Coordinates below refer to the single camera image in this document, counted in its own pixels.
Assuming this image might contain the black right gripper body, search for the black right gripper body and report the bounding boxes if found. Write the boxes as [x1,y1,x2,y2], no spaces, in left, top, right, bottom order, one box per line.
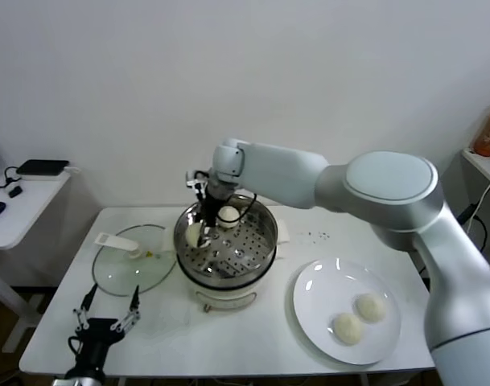
[202,191,225,234]

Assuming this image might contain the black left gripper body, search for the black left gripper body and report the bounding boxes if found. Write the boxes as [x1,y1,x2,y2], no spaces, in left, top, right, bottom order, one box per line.
[65,318,125,377]

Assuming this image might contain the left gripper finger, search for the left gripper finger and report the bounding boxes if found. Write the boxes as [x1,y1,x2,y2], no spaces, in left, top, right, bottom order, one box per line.
[72,283,99,331]
[109,285,142,334]

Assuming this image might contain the white steamed baozi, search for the white steamed baozi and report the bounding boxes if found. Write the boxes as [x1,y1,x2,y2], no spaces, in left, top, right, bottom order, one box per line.
[331,312,366,346]
[355,293,389,323]
[185,223,208,248]
[216,205,241,230]

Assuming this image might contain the stainless steel steamer basket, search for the stainless steel steamer basket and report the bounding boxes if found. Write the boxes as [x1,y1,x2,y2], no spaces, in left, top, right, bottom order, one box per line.
[160,194,290,289]

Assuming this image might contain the cream electric cooker base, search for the cream electric cooker base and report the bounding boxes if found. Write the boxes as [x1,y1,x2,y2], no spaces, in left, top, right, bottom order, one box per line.
[175,240,288,314]

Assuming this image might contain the white side desk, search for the white side desk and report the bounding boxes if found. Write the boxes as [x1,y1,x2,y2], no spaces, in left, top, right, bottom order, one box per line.
[0,170,83,355]

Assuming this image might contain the white round plate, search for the white round plate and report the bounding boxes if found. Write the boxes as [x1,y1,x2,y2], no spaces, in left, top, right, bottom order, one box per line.
[291,257,402,366]

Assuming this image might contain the white flat box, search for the white flat box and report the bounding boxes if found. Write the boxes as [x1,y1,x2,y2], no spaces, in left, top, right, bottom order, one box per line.
[21,166,83,184]

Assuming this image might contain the black flat box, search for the black flat box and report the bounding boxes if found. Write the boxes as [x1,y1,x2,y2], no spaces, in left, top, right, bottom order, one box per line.
[15,159,71,178]

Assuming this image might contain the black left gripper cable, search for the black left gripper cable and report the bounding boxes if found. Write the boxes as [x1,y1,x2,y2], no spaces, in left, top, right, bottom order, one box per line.
[67,335,84,359]

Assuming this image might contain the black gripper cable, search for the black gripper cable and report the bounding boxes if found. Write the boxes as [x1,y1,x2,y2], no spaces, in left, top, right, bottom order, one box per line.
[67,335,84,359]
[228,191,258,222]

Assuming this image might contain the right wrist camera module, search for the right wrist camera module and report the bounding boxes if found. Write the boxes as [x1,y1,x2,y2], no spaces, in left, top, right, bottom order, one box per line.
[185,169,209,192]

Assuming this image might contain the glass lid with white handle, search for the glass lid with white handle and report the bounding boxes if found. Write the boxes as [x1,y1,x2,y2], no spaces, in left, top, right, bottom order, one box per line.
[92,224,177,298]

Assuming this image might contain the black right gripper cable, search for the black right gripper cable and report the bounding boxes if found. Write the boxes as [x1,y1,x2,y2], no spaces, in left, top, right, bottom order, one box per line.
[228,191,258,222]

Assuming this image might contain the thin black desk cable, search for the thin black desk cable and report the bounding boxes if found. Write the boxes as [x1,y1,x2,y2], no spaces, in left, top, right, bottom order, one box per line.
[0,166,23,190]

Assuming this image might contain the black power cable with adapter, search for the black power cable with adapter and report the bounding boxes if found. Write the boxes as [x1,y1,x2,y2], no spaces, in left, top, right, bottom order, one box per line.
[455,203,489,253]

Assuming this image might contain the white cable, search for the white cable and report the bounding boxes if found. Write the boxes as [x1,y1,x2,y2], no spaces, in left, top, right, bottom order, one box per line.
[465,175,490,234]

